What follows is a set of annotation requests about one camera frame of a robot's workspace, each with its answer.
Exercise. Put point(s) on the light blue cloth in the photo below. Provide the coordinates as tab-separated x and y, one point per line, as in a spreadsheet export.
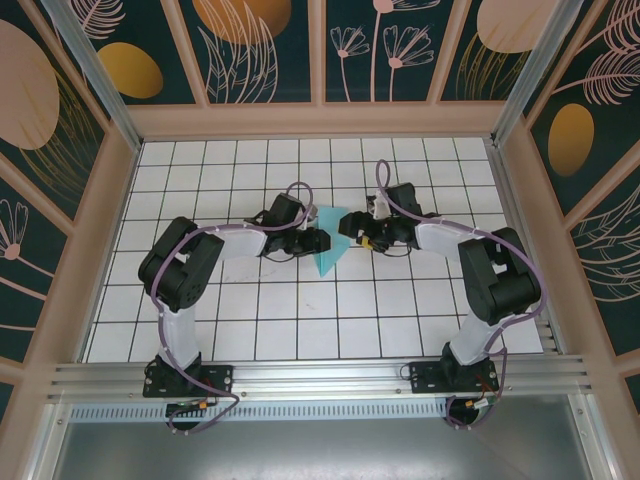
332	255

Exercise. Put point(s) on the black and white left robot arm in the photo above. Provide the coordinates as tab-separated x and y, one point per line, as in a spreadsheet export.
175	265

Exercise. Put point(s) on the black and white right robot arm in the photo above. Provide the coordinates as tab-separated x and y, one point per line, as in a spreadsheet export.
500	280

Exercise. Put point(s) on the grey metal panel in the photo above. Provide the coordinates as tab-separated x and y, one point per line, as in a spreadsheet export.
320	450

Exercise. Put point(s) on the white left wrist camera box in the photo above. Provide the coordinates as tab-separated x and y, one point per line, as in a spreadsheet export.
310	213

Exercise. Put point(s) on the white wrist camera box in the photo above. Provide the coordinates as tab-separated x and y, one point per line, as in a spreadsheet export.
379	206
310	213

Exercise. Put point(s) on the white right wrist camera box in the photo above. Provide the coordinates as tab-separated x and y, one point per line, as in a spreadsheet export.
379	206

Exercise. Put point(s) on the aluminium side rail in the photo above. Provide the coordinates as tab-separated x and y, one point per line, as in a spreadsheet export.
505	200

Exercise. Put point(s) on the long aluminium mounting rail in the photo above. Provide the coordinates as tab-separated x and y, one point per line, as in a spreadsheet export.
320	380

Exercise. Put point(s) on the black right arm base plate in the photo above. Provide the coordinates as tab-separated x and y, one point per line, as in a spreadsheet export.
425	377

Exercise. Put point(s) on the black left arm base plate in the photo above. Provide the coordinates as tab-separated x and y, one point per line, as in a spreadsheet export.
215	380

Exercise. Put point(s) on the aluminium frame post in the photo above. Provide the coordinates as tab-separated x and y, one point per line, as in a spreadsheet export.
530	75
100	85

